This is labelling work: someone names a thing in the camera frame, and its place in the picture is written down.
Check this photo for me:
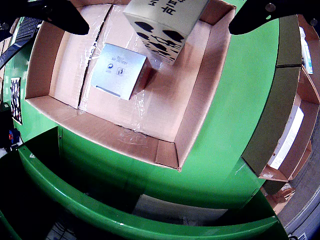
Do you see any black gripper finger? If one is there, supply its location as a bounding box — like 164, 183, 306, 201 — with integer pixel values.
228, 0, 320, 36
0, 0, 90, 36

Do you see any cow print hand cream box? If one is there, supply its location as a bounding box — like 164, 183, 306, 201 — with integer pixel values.
122, 0, 210, 66

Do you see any open brown cardboard box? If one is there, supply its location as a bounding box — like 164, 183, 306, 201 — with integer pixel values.
276, 13, 320, 105
241, 65, 320, 183

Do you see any reddish brown cosmetic box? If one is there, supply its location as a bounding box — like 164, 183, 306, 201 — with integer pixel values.
90, 42, 157, 101

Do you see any large shallow cardboard tray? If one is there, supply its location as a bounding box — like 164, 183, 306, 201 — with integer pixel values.
24, 0, 237, 172

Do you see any small labelled cardboard carton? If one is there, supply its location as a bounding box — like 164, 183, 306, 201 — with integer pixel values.
266, 183, 297, 216

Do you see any black laptop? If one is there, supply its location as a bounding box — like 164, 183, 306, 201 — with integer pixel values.
0, 16, 42, 71

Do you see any white teal tube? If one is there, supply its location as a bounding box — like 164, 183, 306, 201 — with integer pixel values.
299, 26, 314, 75

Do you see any black patterned card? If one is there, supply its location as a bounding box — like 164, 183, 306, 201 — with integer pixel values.
10, 76, 23, 126

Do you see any blue red small object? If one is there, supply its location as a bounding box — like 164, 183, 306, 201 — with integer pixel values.
8, 128, 21, 146

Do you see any long white carton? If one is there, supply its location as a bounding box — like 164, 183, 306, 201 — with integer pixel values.
267, 106, 305, 170

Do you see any green metal shelf unit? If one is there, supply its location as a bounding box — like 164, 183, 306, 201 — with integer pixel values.
0, 126, 288, 240

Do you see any pale grey flat sheet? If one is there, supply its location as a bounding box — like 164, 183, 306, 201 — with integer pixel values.
131, 193, 229, 227

